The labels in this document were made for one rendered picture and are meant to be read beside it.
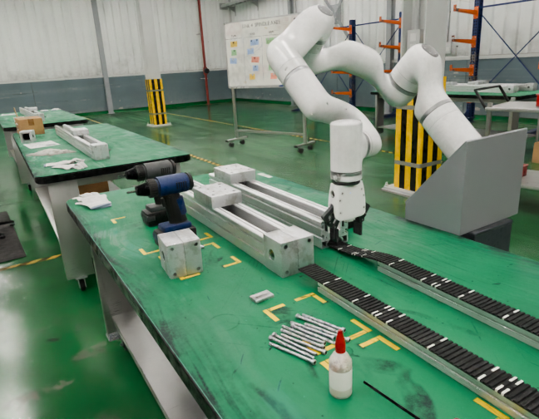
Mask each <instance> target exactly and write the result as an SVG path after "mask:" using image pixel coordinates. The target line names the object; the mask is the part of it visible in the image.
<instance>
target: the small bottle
mask: <svg viewBox="0 0 539 419"><path fill-rule="evenodd" d="M329 392H330V394H331V395H332V396H333V397H335V398H337V399H346V398H348V397H350V396H351V394H352V358H351V357H350V356H349V354H348V353H347V352H346V342H345V339H344V334H343V330H342V329H339V330H338V333H337V337H336V340H335V351H334V352H333V353H332V355H331V356H330V358H329Z"/></svg>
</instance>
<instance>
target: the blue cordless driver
mask: <svg viewBox="0 0 539 419"><path fill-rule="evenodd" d="M193 186H194V181H193V178H192V175H191V174H190V173H189V172H185V173H184V172H182V173H177V174H173V175H163V176H159V177H155V179H154V178H152V179H147V180H146V181H145V182H144V183H142V184H140V185H137V186H136V187H135V190H132V191H127V192H126V193H127V194H131V193H136V195H137V196H148V197H149V198H155V197H157V196H159V197H161V196H162V198H161V203H162V206H163V207H166V213H167V216H168V220H169V221H166V222H163V223H159V224H158V228H159V229H154V231H153V238H154V239H155V243H156V244H157V245H158V246H159V244H158V238H157V235H158V234H164V233H168V232H171V231H176V230H180V229H188V228H189V229H190V230H191V231H192V232H193V233H194V234H195V235H196V236H197V233H196V227H195V226H194V225H192V224H191V222H190V221H189V220H188V219H187V217H186V212H187V210H186V207H185V201H184V199H183V195H180V193H181V192H186V191H188V190H192V188H193Z"/></svg>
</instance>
